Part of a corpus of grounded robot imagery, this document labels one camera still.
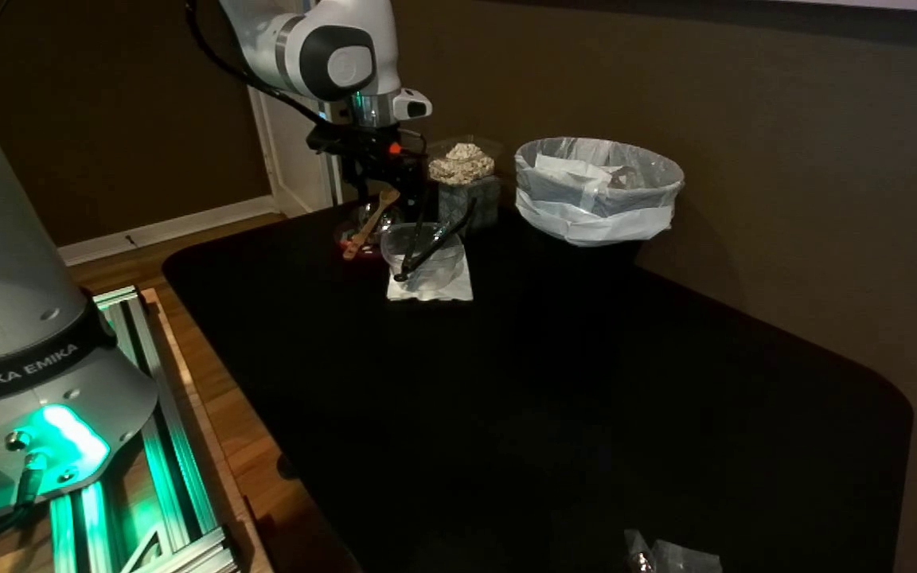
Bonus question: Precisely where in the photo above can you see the clear glass bowl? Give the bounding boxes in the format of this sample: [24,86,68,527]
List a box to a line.
[379,224,439,275]

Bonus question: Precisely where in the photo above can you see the aluminium frame rails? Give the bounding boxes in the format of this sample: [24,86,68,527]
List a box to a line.
[0,284,244,573]

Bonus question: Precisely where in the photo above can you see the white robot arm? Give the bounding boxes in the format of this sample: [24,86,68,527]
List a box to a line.
[182,0,433,198]

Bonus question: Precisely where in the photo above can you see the white lined trash bin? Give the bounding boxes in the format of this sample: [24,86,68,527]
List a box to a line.
[512,137,685,250]

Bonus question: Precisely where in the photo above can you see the white paper napkin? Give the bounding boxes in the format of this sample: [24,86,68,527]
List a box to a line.
[386,238,474,304]

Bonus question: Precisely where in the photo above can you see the wooden spoon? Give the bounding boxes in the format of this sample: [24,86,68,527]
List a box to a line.
[340,187,403,260]

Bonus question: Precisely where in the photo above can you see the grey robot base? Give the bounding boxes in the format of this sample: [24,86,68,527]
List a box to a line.
[0,147,157,518]

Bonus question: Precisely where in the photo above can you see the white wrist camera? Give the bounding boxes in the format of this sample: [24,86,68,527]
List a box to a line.
[388,86,433,125]

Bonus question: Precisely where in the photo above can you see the black metal tongs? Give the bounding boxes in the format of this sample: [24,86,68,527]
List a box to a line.
[394,198,477,281]

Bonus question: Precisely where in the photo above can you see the small clear plastic object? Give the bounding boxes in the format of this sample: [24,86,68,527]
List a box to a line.
[623,530,724,573]

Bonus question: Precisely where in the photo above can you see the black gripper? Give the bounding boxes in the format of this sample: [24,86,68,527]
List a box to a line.
[305,122,425,198]

